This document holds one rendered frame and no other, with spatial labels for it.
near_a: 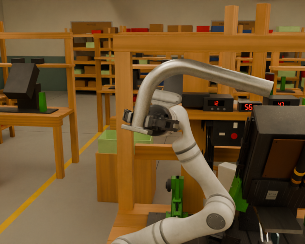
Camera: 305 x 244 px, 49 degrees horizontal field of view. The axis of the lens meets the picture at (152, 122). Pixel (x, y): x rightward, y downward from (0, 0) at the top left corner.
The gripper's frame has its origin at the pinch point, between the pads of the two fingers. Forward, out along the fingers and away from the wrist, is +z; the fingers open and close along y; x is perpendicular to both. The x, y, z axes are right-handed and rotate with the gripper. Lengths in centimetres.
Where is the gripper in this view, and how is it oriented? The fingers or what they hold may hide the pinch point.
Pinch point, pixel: (140, 119)
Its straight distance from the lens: 67.6
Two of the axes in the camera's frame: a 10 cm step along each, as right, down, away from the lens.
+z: -2.5, -0.1, -9.7
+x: 2.1, -9.8, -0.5
